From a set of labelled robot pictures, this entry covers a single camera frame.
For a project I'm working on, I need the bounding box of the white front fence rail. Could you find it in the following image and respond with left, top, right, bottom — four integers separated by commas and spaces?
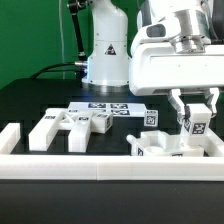
0, 155, 224, 181

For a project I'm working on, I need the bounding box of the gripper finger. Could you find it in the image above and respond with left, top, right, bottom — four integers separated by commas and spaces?
204, 87, 220, 117
168, 89, 185, 124

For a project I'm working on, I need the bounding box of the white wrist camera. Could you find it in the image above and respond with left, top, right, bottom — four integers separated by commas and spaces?
131, 17, 181, 54

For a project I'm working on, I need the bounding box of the black cable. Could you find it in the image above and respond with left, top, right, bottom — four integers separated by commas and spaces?
29, 61, 88, 80

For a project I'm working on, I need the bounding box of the white right fence rail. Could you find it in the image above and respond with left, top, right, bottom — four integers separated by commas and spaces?
205, 129, 224, 157

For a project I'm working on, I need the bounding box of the white chair back frame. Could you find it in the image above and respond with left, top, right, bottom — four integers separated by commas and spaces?
28, 108, 93, 153

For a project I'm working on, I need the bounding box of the white tag sheet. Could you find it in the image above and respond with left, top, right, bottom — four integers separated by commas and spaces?
68, 102, 146, 117

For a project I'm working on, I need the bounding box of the black camera stand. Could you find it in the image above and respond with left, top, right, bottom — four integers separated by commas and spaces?
67, 0, 87, 61

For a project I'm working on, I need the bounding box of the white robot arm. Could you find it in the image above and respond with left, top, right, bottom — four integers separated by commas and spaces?
83, 0, 224, 121

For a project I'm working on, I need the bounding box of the white fence rail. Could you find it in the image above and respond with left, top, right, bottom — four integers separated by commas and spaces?
0, 123, 21, 155
0, 155, 224, 181
205, 129, 224, 157

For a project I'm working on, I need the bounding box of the white left fence rail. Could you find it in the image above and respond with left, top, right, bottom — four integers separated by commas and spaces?
0, 123, 21, 155

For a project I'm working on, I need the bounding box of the white chair seat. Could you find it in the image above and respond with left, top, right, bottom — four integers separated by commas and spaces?
126, 131, 206, 157

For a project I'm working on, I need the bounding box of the tagged white cube left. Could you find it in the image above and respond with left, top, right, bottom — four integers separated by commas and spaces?
144, 110, 159, 127

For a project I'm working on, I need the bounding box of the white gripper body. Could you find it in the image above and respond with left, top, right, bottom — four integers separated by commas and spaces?
129, 43, 224, 96

